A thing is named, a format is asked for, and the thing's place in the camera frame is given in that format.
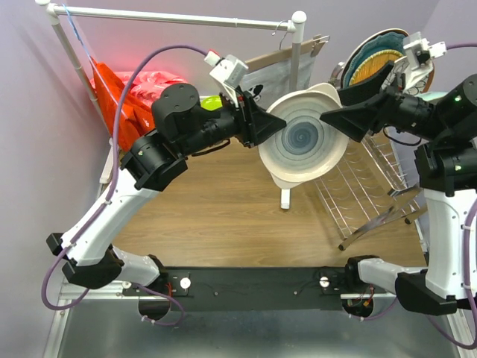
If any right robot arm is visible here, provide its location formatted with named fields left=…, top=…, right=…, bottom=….
left=321, top=75, right=476, bottom=316

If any brown rim floral plate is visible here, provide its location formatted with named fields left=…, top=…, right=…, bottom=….
left=382, top=57, right=435, bottom=95

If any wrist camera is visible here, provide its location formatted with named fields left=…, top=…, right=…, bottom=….
left=402, top=32, right=447, bottom=71
left=204, top=50, right=248, bottom=108

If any teal scalloped plate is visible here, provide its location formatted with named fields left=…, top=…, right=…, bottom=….
left=341, top=31, right=411, bottom=87

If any large floral ceramic plate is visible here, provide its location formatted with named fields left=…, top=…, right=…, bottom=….
left=339, top=28, right=412, bottom=87

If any orange garment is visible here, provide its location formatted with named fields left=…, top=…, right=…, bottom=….
left=92, top=60, right=155, bottom=151

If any lime green plate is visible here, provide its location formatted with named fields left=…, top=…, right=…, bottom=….
left=200, top=95, right=222, bottom=111

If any grey panda towel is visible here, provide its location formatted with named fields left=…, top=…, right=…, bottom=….
left=241, top=54, right=316, bottom=109

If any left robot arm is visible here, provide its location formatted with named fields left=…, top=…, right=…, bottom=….
left=47, top=84, right=286, bottom=295

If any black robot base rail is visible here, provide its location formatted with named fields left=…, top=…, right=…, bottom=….
left=122, top=266, right=399, bottom=313

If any white clothes rack frame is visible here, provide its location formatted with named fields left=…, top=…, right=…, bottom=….
left=35, top=1, right=306, bottom=191

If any woven bamboo plate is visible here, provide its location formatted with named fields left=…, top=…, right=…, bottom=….
left=349, top=49, right=403, bottom=86

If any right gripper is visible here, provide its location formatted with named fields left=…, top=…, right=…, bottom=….
left=320, top=58, right=449, bottom=142

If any white striped plate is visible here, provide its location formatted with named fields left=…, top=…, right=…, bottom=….
left=258, top=83, right=349, bottom=189

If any light blue divided tray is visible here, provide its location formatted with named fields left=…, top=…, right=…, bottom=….
left=416, top=91, right=446, bottom=104

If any pink plastic bag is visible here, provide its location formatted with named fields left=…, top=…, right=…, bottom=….
left=130, top=70, right=187, bottom=107

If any metal dish rack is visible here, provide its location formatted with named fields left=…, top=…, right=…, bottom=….
left=315, top=134, right=427, bottom=251

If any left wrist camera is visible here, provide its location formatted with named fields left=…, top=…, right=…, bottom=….
left=204, top=50, right=248, bottom=108

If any blue wire hanger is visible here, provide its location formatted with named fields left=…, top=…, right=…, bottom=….
left=61, top=3, right=118, bottom=124

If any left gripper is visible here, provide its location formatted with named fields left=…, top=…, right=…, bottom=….
left=177, top=83, right=287, bottom=157

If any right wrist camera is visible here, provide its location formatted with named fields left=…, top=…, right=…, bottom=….
left=402, top=32, right=447, bottom=71

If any beige clip hanger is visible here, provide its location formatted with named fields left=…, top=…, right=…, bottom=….
left=245, top=34, right=330, bottom=72

